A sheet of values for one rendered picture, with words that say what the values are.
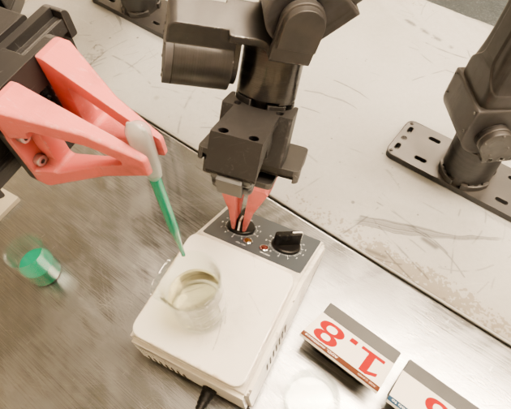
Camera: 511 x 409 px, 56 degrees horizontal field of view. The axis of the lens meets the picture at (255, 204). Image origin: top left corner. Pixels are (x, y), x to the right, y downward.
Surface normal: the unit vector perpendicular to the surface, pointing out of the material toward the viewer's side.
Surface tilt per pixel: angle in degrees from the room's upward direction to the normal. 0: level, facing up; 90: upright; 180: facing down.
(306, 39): 90
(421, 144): 0
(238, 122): 30
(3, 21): 1
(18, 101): 22
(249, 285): 0
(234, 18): 16
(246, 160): 61
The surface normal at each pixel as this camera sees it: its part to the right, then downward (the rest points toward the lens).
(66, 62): 0.29, -0.35
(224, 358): -0.04, -0.53
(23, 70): 0.89, 0.36
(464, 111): -0.99, 0.05
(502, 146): 0.09, 0.84
